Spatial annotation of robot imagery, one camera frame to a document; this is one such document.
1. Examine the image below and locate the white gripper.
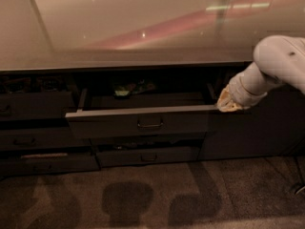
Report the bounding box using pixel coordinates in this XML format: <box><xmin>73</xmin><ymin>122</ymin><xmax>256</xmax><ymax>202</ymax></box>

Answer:
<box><xmin>216</xmin><ymin>74</ymin><xmax>267</xmax><ymax>113</ymax></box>

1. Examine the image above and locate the dark drawer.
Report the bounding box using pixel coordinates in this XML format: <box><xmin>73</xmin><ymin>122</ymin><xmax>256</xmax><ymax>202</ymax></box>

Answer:
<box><xmin>0</xmin><ymin>92</ymin><xmax>74</xmax><ymax>121</ymax></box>
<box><xmin>66</xmin><ymin>90</ymin><xmax>217</xmax><ymax>139</ymax></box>
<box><xmin>0</xmin><ymin>155</ymin><xmax>99</xmax><ymax>177</ymax></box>
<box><xmin>0</xmin><ymin>127</ymin><xmax>91</xmax><ymax>151</ymax></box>
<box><xmin>91</xmin><ymin>133</ymin><xmax>205</xmax><ymax>146</ymax></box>
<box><xmin>96</xmin><ymin>146</ymin><xmax>200</xmax><ymax>167</ymax></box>

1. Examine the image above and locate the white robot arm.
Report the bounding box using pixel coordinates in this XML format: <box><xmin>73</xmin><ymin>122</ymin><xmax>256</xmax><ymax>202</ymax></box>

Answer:
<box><xmin>216</xmin><ymin>35</ymin><xmax>305</xmax><ymax>113</ymax></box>

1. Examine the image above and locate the dark cabinet door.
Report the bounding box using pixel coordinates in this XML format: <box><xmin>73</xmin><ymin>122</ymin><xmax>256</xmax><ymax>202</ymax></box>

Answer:
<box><xmin>198</xmin><ymin>85</ymin><xmax>305</xmax><ymax>160</ymax></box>

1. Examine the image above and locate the black chair base leg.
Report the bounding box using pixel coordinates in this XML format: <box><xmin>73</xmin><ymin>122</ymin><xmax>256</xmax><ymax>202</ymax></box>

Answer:
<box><xmin>291</xmin><ymin>156</ymin><xmax>305</xmax><ymax>196</ymax></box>

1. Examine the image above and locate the green snack bag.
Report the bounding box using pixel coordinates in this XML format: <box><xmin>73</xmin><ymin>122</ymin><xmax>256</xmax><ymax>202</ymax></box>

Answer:
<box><xmin>113</xmin><ymin>80</ymin><xmax>156</xmax><ymax>97</ymax></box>

